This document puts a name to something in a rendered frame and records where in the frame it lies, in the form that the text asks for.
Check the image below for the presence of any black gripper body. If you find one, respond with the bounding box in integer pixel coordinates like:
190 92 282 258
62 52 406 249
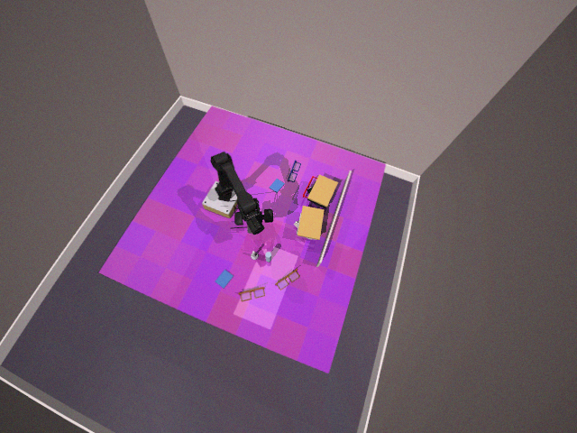
234 209 273 226

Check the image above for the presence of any blue flat square tile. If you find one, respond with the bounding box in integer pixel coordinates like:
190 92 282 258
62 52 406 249
215 270 233 288
270 179 285 192

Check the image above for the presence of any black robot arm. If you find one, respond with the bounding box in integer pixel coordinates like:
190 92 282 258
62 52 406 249
210 152 264 235

